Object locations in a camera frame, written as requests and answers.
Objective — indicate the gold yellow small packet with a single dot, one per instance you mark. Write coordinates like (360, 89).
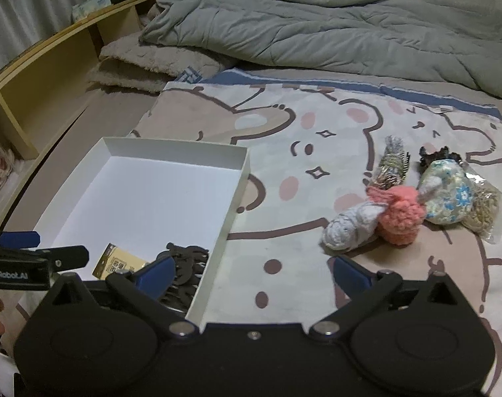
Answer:
(114, 260)

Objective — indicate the beige fluffy folded blanket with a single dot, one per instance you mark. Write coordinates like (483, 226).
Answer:
(131, 64)

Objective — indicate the cartoon bear print cloth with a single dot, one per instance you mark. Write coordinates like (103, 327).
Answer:
(313, 150)

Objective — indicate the dark blue brown scrunchie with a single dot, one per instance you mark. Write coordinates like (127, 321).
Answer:
(443, 153)

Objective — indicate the dark brown hair claw clip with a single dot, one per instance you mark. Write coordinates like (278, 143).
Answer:
(190, 264)

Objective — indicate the plastic bag of beige cords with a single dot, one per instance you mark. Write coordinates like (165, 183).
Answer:
(485, 216)

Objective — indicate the white cardboard box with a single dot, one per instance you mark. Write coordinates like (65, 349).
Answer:
(141, 194)

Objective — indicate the pink white crochet bunny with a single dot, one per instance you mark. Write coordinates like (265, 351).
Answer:
(395, 215)

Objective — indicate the blue floral fabric pouch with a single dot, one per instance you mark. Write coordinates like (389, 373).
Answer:
(446, 192)

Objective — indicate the tissue pack on shelf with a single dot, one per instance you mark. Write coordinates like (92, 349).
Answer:
(82, 10)

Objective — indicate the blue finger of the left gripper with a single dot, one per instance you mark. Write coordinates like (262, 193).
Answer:
(19, 239)

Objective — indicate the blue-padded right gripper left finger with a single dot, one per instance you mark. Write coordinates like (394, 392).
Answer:
(139, 292)

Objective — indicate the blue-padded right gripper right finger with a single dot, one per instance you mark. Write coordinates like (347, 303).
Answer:
(367, 291)

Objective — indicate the yellow wooden bedside shelf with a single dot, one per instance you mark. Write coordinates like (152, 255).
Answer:
(37, 88)

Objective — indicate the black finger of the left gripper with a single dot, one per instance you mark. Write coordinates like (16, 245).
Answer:
(62, 259)

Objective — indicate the grey quilted duvet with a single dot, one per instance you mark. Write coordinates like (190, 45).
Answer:
(419, 40)

